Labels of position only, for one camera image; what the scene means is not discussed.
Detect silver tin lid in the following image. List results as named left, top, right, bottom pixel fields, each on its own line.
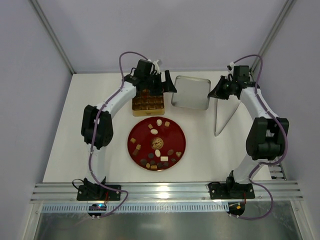
left=171, top=75, right=211, bottom=111

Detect silver metal tweezers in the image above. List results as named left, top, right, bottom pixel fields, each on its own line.
left=214, top=97, right=241, bottom=137

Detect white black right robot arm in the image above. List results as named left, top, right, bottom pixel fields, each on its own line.
left=208, top=63, right=289, bottom=200

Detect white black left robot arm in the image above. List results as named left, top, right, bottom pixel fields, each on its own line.
left=77, top=59, right=177, bottom=201

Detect gold chocolate tin box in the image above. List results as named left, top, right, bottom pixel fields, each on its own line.
left=131, top=90, right=165, bottom=117

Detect white round chocolate top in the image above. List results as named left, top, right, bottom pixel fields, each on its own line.
left=156, top=119, right=162, bottom=126

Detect white oval chocolate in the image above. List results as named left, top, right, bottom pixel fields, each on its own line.
left=150, top=129, right=158, bottom=135
left=155, top=149, right=161, bottom=157

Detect brown oval chocolate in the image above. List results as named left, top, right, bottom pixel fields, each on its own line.
left=167, top=149, right=174, bottom=155

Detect white oval chocolate centre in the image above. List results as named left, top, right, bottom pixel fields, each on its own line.
left=155, top=149, right=161, bottom=157

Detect tan block chocolate left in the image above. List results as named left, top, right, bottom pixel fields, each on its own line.
left=132, top=149, right=139, bottom=156

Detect white bar chocolate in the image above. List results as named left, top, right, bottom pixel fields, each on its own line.
left=160, top=156, right=168, bottom=162

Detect dark round chocolate bottom left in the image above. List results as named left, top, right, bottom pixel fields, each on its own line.
left=140, top=159, right=147, bottom=166

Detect round red tray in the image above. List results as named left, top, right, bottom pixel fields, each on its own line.
left=127, top=116, right=187, bottom=172

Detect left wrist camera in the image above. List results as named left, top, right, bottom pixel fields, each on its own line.
left=152, top=59, right=162, bottom=73

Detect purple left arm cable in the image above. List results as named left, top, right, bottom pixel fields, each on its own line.
left=88, top=51, right=153, bottom=219

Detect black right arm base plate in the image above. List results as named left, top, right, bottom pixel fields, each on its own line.
left=208, top=182, right=256, bottom=200

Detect aluminium mounting rail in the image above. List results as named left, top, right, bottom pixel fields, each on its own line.
left=30, top=180, right=304, bottom=203

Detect white slotted cable duct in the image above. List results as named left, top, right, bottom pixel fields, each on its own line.
left=41, top=201, right=229, bottom=214

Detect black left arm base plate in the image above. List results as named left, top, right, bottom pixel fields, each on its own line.
left=76, top=184, right=121, bottom=201

